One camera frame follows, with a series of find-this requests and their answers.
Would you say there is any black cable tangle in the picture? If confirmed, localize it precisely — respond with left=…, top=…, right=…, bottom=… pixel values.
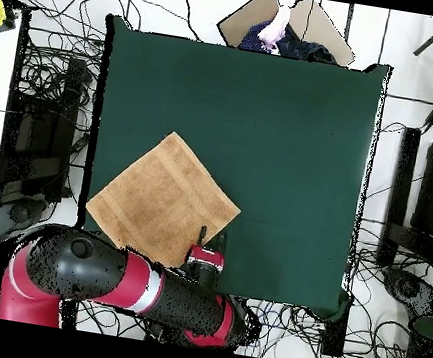
left=72, top=298, right=152, bottom=342
left=236, top=296, right=413, bottom=358
left=10, top=0, right=145, bottom=113

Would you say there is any dark green tablecloth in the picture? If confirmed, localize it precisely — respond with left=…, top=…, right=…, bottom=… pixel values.
left=65, top=13, right=394, bottom=319

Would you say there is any dark blue garment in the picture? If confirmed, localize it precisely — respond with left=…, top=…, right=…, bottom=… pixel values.
left=236, top=15, right=343, bottom=66

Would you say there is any pale pink garment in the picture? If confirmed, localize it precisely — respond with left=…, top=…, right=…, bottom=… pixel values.
left=254, top=2, right=292, bottom=57

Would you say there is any cardboard box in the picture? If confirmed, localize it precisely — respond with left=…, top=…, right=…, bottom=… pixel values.
left=213, top=0, right=364, bottom=70

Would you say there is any orange terry towel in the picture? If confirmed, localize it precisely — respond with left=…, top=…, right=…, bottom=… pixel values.
left=77, top=119, right=252, bottom=278

